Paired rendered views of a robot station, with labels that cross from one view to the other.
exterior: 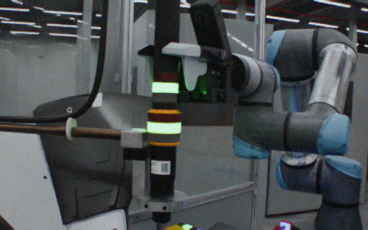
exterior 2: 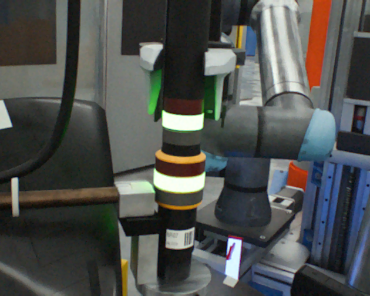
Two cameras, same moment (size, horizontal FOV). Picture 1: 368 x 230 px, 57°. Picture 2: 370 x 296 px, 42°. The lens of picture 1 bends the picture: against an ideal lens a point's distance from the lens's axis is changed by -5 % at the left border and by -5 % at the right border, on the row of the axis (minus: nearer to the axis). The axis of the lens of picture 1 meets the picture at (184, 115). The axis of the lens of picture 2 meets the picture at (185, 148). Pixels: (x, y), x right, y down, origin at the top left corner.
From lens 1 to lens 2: 0.27 m
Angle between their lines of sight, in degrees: 31
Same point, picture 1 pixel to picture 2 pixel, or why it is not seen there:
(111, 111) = (34, 135)
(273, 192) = not seen: hidden behind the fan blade
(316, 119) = (298, 119)
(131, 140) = (137, 207)
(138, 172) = (147, 251)
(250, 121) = (211, 123)
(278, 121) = (249, 121)
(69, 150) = not seen: outside the picture
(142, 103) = (77, 113)
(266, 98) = (230, 88)
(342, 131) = (332, 134)
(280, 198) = not seen: hidden behind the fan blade
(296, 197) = (123, 153)
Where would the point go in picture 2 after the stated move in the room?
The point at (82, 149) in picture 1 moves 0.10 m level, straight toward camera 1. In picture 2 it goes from (6, 214) to (64, 257)
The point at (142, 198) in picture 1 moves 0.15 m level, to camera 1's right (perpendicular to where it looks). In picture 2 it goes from (157, 287) to (291, 256)
